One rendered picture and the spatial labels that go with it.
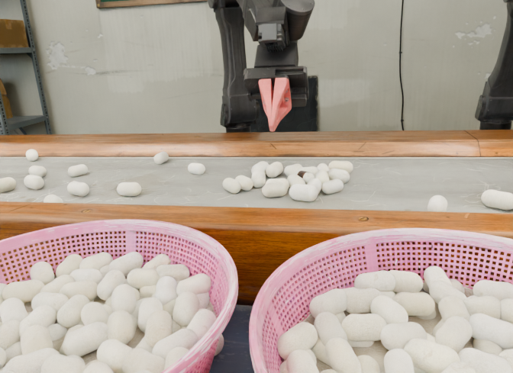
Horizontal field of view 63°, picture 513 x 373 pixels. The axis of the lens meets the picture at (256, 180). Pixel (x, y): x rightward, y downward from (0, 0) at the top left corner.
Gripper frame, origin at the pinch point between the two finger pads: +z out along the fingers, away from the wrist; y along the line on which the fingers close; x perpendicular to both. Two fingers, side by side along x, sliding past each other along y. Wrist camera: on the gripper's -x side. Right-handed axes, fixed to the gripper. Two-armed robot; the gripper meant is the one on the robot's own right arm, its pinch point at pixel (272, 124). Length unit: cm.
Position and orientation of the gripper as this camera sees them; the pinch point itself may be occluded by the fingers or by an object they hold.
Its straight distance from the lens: 65.3
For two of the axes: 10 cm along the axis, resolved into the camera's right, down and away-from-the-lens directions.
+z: -1.1, 8.5, -5.2
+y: 9.8, 0.1, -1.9
